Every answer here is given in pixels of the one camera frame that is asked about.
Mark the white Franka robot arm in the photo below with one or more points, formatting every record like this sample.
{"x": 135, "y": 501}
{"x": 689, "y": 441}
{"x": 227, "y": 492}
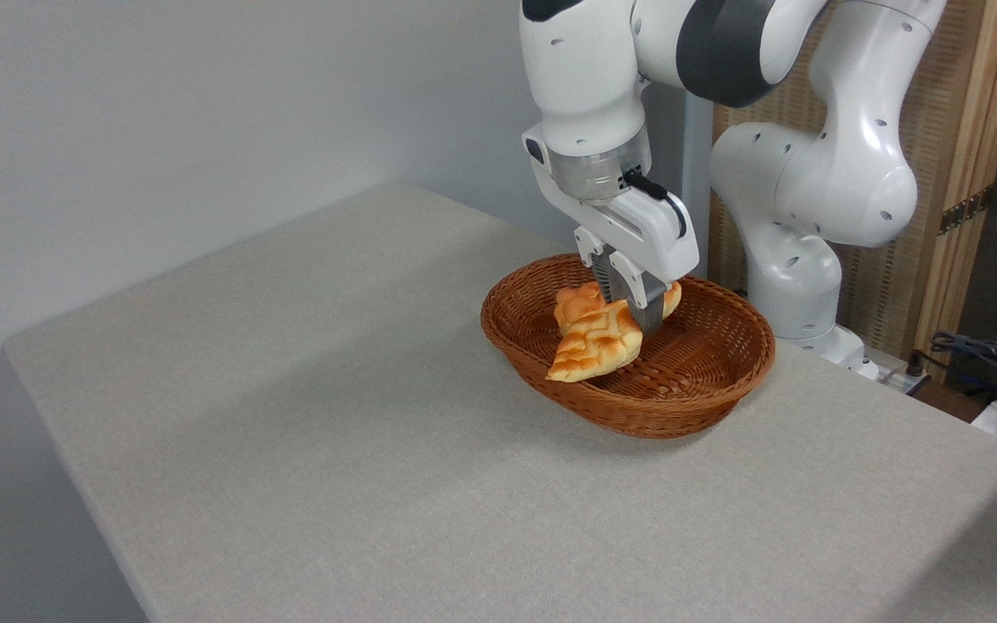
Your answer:
{"x": 845, "y": 173}

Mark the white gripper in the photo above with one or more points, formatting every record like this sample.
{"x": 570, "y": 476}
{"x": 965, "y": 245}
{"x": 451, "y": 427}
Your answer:
{"x": 650, "y": 238}

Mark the long braided bread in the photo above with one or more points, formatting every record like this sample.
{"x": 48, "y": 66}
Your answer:
{"x": 598, "y": 346}

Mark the grey vertical pole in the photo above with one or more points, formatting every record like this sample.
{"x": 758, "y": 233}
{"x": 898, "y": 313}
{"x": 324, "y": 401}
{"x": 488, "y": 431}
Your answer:
{"x": 697, "y": 156}

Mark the metal screen hinge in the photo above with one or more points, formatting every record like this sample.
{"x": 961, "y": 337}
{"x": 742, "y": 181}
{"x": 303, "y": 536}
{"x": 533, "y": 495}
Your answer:
{"x": 966, "y": 210}

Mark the round knotted bread roll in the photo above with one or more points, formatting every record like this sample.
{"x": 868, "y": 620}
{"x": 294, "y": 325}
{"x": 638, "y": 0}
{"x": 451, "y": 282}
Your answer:
{"x": 575, "y": 303}

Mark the brown wicker basket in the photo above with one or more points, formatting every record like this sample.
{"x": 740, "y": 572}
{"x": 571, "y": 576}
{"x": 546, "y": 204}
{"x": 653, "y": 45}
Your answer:
{"x": 689, "y": 381}

